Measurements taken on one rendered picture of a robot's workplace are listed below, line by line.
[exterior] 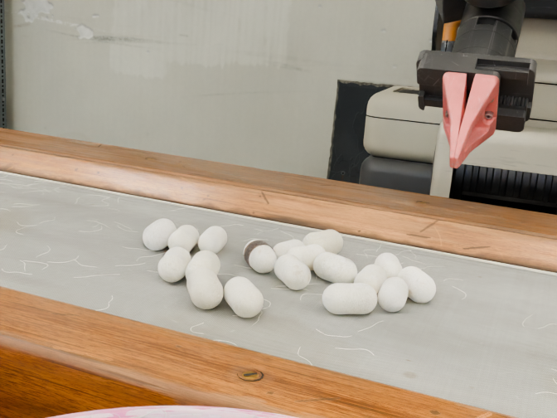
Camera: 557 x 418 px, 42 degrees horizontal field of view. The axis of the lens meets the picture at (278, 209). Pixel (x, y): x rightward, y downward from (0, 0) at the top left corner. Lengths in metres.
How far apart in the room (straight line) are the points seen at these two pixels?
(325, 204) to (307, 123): 1.93
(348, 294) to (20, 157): 0.48
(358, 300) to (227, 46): 2.25
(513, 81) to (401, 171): 0.72
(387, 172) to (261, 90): 1.32
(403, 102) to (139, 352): 1.07
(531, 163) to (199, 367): 0.79
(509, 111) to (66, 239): 0.40
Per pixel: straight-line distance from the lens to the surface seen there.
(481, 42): 0.68
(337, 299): 0.46
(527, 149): 1.06
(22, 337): 0.37
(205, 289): 0.45
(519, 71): 0.66
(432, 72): 0.65
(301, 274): 0.49
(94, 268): 0.53
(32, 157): 0.83
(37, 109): 3.08
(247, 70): 2.65
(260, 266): 0.52
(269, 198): 0.69
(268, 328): 0.44
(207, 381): 0.33
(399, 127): 1.36
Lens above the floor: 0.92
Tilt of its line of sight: 14 degrees down
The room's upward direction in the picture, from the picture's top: 5 degrees clockwise
